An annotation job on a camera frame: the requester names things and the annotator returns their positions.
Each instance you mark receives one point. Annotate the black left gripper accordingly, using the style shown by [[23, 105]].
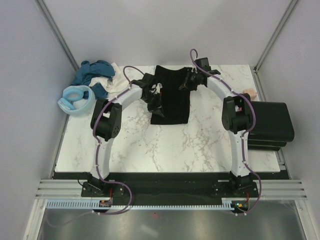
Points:
[[157, 108]]

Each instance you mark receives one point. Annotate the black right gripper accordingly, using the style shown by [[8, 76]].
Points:
[[186, 85]]

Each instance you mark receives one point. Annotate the black t shirt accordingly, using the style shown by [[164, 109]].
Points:
[[175, 101]]

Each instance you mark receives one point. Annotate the blue t shirt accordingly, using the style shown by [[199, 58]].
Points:
[[88, 71]]

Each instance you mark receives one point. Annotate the black and pink drawer box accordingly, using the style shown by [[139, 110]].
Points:
[[273, 128]]

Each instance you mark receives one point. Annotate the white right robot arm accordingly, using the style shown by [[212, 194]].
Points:
[[238, 117]]

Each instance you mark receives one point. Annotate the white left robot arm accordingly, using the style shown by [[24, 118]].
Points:
[[106, 120]]

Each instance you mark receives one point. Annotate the white t shirt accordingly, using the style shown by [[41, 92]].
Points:
[[114, 84]]

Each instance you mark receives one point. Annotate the pink foam cube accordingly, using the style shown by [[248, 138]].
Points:
[[251, 92]]

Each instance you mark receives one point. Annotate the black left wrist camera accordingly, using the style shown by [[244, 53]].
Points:
[[149, 80]]

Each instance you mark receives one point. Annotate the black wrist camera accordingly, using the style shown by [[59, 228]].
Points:
[[149, 80], [204, 64]]

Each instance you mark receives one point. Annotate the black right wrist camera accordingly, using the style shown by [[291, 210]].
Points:
[[204, 64]]

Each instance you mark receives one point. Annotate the light blue ring toy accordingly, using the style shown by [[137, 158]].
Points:
[[73, 94]]

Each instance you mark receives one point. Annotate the white slotted cable duct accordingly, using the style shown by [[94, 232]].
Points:
[[97, 204]]

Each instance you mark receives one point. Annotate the aluminium frame rail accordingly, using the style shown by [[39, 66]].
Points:
[[266, 190]]

